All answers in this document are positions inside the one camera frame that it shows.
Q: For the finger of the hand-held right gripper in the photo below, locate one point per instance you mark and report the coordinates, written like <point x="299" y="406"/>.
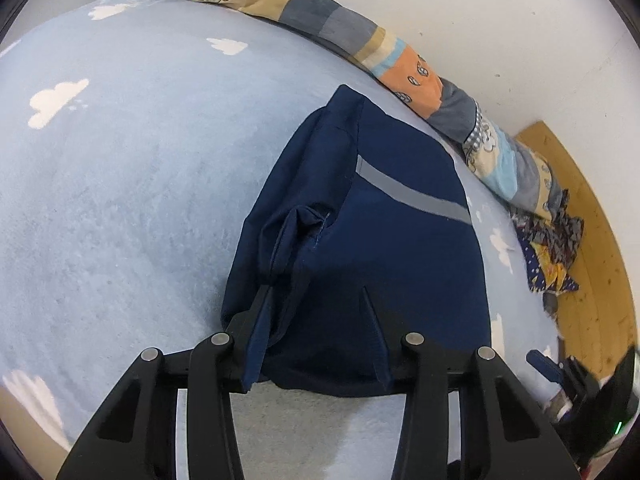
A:
<point x="545" y="362"/>

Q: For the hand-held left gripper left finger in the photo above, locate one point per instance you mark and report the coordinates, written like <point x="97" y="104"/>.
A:
<point x="255" y="342"/>

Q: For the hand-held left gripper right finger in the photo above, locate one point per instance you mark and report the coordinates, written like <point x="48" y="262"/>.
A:
<point x="380" y="355"/>

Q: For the navy jacket with red collar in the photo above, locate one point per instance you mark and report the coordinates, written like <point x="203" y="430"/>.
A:
<point x="375" y="240"/>

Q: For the dark patterned yellow cloth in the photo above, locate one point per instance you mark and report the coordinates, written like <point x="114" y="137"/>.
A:
<point x="550" y="250"/>

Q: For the wooden bed board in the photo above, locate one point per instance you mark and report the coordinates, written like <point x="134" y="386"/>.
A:
<point x="595" y="240"/>

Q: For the light blue cloud-print bed sheet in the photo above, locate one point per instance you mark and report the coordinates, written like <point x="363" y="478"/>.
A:
<point x="130" y="200"/>

